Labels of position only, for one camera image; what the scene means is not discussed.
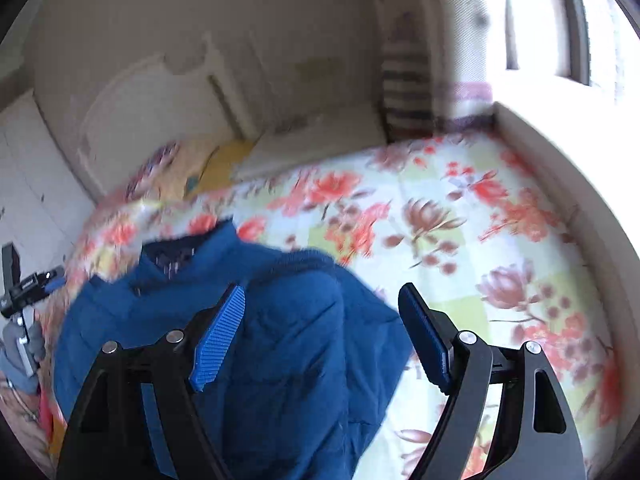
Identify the blue puffer jacket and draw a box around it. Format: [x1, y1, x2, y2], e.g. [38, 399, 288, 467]
[53, 221, 411, 479]

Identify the grey gloved left hand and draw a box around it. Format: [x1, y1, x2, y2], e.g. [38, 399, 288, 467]
[1, 308, 46, 396]

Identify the white wardrobe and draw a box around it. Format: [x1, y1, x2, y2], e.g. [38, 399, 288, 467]
[1, 90, 96, 287]

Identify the floral bed sheet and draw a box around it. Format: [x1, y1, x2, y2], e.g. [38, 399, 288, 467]
[43, 132, 622, 478]

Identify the colourful embroidered pillow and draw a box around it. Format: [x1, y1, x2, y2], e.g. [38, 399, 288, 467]
[126, 141, 180, 200]

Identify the yellow pillow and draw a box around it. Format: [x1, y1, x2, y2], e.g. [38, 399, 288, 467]
[191, 140, 255, 195]

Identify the peach patterned pillow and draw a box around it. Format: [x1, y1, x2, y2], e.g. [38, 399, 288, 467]
[155, 136, 221, 200]

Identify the white wooden headboard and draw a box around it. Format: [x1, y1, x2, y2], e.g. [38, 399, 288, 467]
[78, 34, 259, 197]

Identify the white bedside table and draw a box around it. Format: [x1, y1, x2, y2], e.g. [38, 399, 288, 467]
[232, 103, 386, 182]

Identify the patterned window curtain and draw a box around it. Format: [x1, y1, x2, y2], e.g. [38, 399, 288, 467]
[375, 0, 506, 140]

